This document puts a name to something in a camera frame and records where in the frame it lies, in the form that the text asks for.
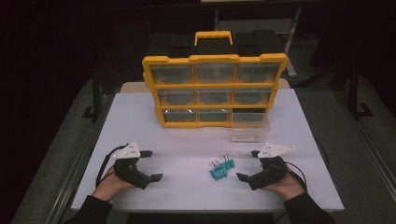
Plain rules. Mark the yellow black drawer organizer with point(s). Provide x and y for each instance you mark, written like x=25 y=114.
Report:
x=214 y=59

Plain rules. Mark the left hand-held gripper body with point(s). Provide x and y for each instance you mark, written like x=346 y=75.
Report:
x=129 y=171

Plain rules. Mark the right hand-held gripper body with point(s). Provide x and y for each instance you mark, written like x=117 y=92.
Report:
x=271 y=171

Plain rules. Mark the grid of shut clear drawers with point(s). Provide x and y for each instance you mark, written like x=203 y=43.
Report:
x=214 y=96

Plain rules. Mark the clear plastic drawer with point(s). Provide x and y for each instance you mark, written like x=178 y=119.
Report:
x=250 y=127

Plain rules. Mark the person's left hand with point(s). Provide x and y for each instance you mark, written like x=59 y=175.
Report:
x=107 y=186

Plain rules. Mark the black metal stand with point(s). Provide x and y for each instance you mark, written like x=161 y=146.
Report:
x=355 y=99
x=96 y=102

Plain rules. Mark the grey metal frame rail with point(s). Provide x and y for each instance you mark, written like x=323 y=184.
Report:
x=77 y=161
x=370 y=149

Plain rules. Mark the person's right hand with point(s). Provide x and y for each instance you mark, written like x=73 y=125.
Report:
x=289 y=186

